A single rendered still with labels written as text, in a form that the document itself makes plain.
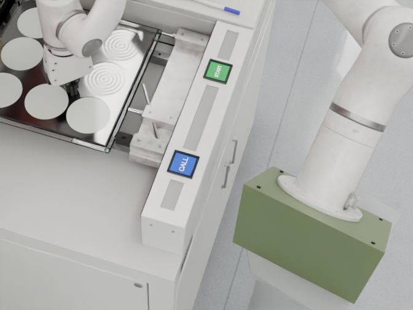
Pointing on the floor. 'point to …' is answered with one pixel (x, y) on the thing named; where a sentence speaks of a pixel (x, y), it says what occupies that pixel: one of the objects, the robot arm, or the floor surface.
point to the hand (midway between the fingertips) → (71, 85)
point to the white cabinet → (91, 269)
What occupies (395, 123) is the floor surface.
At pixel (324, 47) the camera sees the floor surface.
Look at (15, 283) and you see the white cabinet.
